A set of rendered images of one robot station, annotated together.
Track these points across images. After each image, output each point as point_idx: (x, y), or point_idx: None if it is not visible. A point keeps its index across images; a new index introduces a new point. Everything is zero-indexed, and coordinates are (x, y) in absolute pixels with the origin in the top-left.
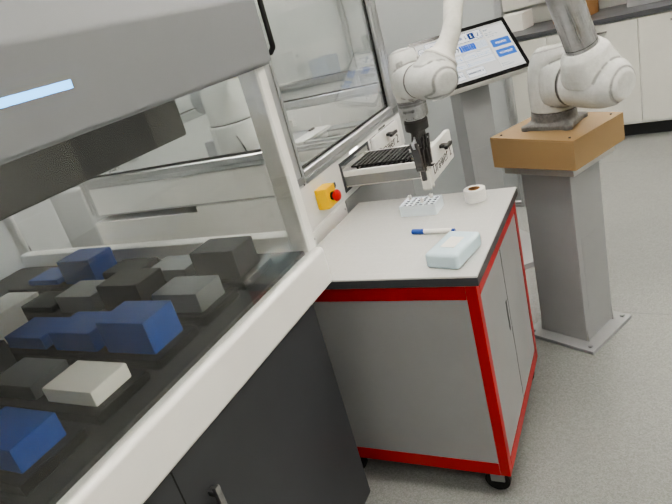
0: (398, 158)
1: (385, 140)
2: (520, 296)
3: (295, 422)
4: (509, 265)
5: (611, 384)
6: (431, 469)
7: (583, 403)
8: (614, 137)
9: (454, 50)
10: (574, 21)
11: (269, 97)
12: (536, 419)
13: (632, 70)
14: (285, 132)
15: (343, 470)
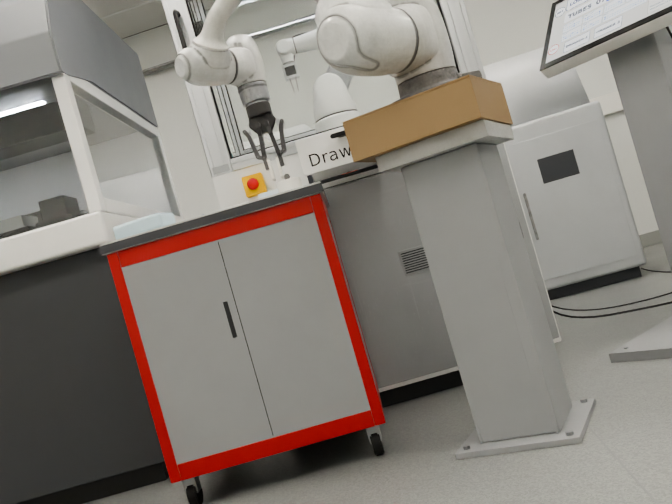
0: None
1: None
2: (308, 317)
3: (65, 340)
4: (261, 268)
5: (389, 488)
6: (224, 477)
7: (343, 489)
8: (447, 115)
9: (208, 34)
10: None
11: (64, 96)
12: (307, 482)
13: (338, 20)
14: (208, 124)
15: (125, 413)
